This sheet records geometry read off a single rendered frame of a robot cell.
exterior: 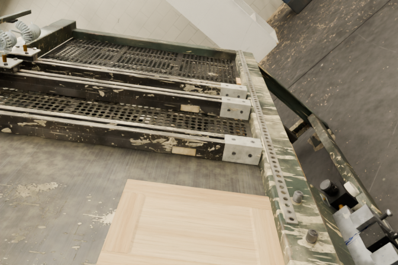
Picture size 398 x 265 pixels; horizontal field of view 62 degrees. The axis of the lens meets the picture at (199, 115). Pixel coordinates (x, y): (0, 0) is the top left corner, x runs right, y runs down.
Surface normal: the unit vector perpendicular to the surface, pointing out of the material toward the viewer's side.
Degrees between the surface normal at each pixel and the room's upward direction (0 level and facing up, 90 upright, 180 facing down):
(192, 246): 57
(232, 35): 90
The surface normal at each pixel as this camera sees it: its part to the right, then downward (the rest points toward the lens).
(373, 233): -0.76, -0.59
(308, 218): 0.13, -0.89
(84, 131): -0.04, 0.44
